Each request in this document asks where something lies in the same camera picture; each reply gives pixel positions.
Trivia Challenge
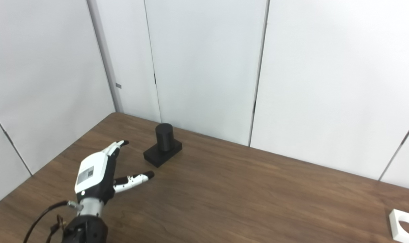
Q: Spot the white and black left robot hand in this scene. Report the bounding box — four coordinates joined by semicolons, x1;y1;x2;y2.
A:
75;140;155;205

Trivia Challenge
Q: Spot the black peg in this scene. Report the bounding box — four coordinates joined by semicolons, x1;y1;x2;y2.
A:
143;123;183;168

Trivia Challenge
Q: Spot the white square piece with hole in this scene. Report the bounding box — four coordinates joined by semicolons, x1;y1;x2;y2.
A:
389;209;409;243

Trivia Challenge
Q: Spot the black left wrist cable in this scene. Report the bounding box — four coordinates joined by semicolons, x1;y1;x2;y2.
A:
23;200;83;243

